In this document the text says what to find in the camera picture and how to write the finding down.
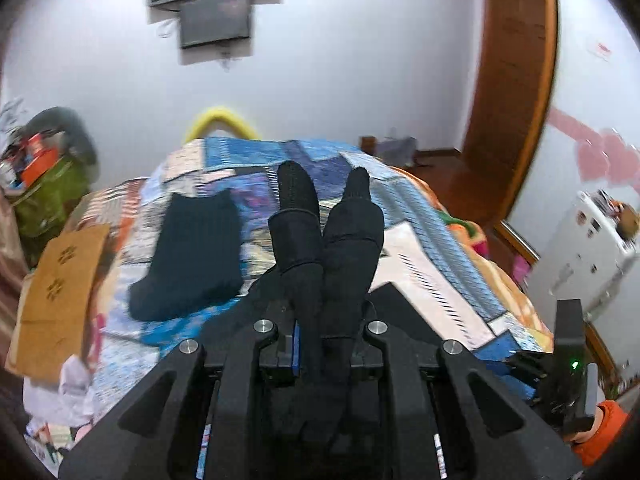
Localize grey neck pillow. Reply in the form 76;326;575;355
21;106;98;166

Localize brown cardboard box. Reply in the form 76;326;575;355
6;224;110;386

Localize orange sleeved forearm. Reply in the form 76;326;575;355
564;400;628;468

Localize folded dark teal garment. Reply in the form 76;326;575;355
129;190;243;322

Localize white refrigerator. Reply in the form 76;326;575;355
525;190;639;330

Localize striped pink curtain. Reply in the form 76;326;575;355
0;194;28;363

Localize yellow curved tube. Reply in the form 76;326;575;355
183;106;260;144

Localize dark black pants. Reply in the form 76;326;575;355
199;160;501;456

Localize white crumpled cloth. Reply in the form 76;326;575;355
23;356;96;427

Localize brown wooden door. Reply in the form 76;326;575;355
414;0;559;229

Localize green fabric bag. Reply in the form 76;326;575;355
10;156;89;238

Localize wall mounted black screen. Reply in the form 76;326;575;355
179;0;253;49

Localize orange box in bag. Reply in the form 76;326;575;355
20;132;60;188

